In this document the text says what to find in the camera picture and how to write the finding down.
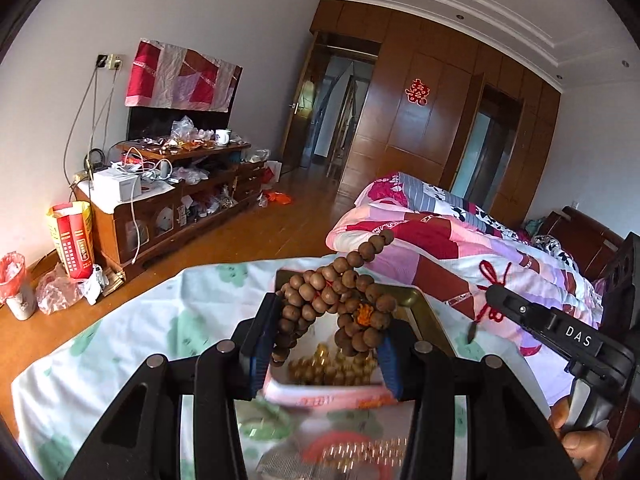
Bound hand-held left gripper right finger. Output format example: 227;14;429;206
376;325;568;480

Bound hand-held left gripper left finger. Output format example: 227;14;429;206
64;292;281;480

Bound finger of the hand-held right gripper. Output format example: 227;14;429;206
485;284;607;361

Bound red knotted cord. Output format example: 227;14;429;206
465;259;517;346

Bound gold bead necklace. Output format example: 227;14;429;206
287;342;378;387

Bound pink tin box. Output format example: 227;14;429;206
260;269;468;413

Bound brown wooden bead necklace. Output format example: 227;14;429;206
270;229;401;367

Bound person's right hand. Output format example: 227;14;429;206
547;396;622;476

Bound dark wooden headboard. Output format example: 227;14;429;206
542;205;627;282

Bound black white pillow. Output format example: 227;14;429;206
529;232;577;262

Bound white green-print cloth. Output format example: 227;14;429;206
11;257;556;480

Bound pink patchwork quilt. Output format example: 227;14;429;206
326;171;606;406

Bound stack of papers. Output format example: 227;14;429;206
100;266;127;295

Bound wooden television cabinet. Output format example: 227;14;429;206
74;139;273;281

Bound clear plastic bag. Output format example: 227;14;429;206
36;264;103;317

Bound brown wooden wardrobe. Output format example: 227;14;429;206
309;0;563;218

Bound yellow red sack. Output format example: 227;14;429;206
46;201;96;280

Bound white box device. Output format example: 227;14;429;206
92;167;144;205

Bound bin with pink bag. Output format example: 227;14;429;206
0;251;38;321

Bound brown wooden door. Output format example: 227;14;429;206
280;35;322;170

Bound black television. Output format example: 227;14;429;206
126;104;233;142

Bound red paper decoration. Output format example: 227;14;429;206
405;78;431;106

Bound red patchwork cover cloth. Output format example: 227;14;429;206
125;37;244;112

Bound hanging grey cables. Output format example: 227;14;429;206
64;66;117;177

